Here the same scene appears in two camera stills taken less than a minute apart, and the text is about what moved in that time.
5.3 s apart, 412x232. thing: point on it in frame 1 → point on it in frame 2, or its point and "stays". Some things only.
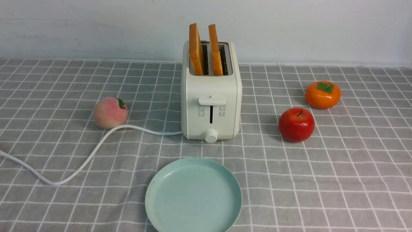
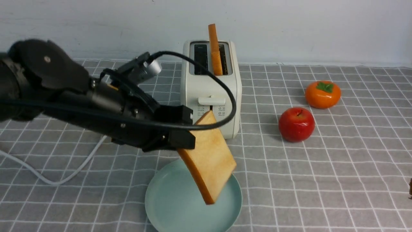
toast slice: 195,50 → 211,162
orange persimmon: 323,95 stays
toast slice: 217,63 stays
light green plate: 193,194 stays
